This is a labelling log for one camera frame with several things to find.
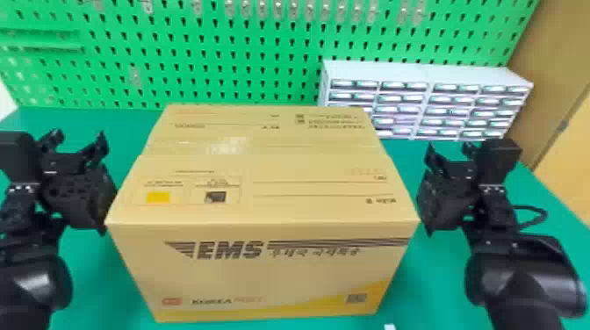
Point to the cardboard box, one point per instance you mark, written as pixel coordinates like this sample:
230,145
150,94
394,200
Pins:
276,203

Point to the white drawer cabinet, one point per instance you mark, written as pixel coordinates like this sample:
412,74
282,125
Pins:
428,103

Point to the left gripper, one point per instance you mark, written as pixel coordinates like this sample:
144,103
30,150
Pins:
80,193

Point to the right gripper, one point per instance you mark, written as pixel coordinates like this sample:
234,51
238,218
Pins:
447,203

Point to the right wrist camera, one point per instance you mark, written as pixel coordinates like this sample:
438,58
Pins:
498,159

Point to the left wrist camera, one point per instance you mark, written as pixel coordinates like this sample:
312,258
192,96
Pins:
18,156

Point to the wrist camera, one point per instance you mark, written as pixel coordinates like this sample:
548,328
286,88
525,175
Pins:
18,156
498,159

